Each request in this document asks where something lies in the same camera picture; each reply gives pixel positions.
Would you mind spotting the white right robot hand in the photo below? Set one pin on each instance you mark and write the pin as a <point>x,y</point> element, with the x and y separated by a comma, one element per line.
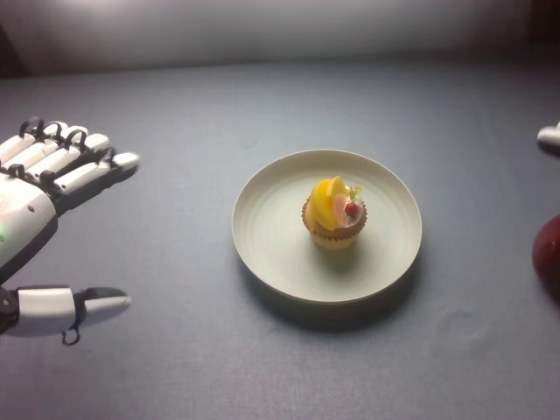
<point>550,136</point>

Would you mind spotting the white round plate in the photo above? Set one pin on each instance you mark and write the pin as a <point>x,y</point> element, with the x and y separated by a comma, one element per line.
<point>280,245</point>

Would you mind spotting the grey table cloth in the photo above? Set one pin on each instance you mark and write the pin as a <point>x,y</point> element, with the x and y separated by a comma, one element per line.
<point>175,359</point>

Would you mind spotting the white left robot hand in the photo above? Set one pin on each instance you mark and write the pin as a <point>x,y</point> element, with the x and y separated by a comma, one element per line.
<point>26,210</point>

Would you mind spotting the dark red round object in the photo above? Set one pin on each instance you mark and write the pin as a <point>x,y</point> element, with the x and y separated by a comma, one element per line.
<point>549,258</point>

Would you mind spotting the toy cupcake with fruit topping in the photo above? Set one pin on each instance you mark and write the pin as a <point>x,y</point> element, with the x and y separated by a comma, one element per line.
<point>334,219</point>

